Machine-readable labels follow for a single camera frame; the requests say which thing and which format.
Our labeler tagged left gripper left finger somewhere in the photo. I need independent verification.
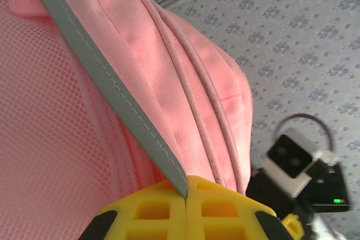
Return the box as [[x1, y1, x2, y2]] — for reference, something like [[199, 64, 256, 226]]
[[80, 179, 188, 240]]

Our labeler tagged pink backpack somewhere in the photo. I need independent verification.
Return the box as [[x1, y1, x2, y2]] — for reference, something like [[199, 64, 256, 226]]
[[0, 0, 254, 198]]

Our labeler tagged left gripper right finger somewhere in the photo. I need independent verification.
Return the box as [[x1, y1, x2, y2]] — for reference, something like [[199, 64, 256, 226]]
[[186, 175, 290, 240]]

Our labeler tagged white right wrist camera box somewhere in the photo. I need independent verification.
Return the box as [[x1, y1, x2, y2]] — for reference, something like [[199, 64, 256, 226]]
[[266, 127, 340, 199]]

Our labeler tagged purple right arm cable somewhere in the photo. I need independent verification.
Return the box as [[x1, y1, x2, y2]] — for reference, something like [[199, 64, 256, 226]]
[[274, 113, 348, 240]]

